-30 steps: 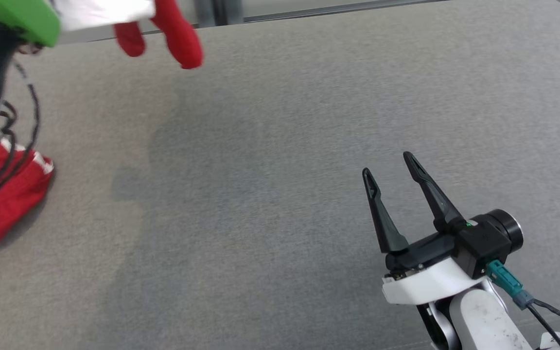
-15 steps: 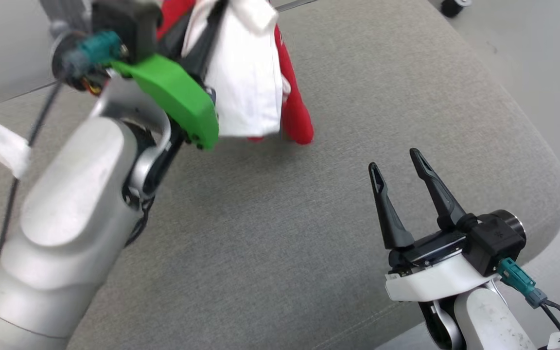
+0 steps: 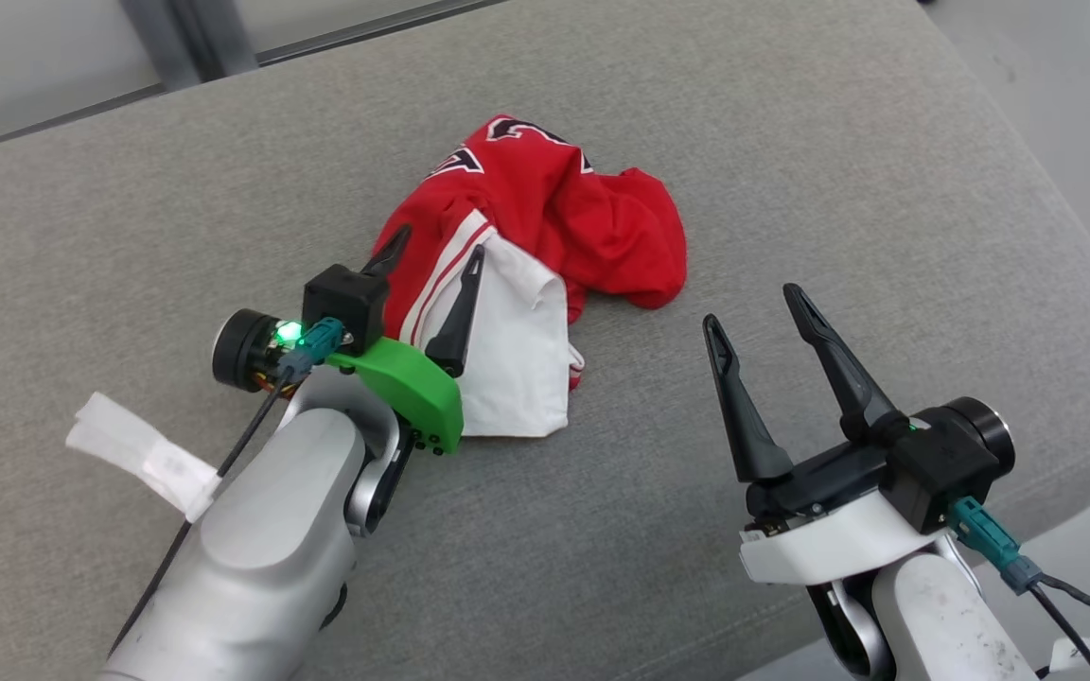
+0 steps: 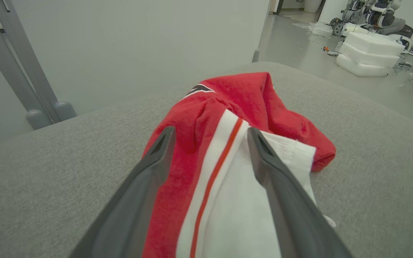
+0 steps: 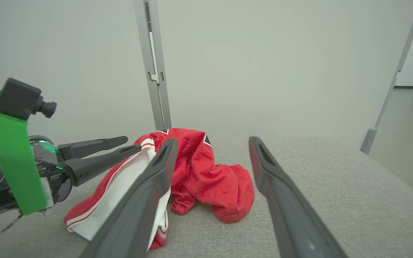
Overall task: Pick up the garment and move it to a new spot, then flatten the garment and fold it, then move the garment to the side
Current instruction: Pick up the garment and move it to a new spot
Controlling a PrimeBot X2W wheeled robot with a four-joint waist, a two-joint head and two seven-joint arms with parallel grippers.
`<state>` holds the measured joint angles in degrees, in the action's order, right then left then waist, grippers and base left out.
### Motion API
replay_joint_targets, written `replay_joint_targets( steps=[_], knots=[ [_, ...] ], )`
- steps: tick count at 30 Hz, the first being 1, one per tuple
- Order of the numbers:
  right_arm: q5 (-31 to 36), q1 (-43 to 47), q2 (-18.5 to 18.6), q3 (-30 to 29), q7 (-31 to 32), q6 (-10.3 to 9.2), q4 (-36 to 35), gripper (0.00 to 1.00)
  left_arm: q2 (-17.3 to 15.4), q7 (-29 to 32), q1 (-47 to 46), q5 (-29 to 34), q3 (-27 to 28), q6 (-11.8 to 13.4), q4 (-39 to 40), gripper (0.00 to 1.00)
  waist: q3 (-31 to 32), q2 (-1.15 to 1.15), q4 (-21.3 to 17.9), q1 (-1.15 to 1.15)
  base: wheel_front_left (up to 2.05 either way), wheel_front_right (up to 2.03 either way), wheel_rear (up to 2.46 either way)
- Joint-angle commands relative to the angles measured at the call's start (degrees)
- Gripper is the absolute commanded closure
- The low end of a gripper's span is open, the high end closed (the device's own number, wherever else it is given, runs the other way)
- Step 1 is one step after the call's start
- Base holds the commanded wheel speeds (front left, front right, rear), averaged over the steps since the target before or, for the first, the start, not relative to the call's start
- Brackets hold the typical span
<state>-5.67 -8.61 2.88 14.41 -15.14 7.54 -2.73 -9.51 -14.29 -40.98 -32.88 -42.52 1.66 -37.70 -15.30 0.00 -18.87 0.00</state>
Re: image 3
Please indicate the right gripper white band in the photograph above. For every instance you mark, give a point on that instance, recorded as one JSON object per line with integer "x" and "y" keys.
{"x": 829, "y": 549}

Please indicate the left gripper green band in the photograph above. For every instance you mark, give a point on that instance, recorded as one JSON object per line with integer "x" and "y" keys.
{"x": 413, "y": 388}

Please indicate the red white jersey shirt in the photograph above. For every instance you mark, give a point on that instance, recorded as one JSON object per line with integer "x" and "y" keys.
{"x": 583, "y": 218}

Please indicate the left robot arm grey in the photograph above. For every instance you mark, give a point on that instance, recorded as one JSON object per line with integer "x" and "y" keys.
{"x": 261, "y": 549}

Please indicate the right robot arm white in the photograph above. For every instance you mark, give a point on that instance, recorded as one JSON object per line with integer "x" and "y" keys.
{"x": 933, "y": 624}

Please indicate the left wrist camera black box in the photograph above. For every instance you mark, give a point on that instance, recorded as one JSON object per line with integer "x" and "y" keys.
{"x": 346, "y": 301}

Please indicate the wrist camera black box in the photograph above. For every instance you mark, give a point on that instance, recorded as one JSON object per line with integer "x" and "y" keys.
{"x": 942, "y": 468}
{"x": 346, "y": 301}

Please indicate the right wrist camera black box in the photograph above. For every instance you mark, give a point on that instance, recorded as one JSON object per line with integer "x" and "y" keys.
{"x": 942, "y": 468}

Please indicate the grey metal partition frame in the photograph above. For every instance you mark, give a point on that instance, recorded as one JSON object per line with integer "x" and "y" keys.
{"x": 185, "y": 38}

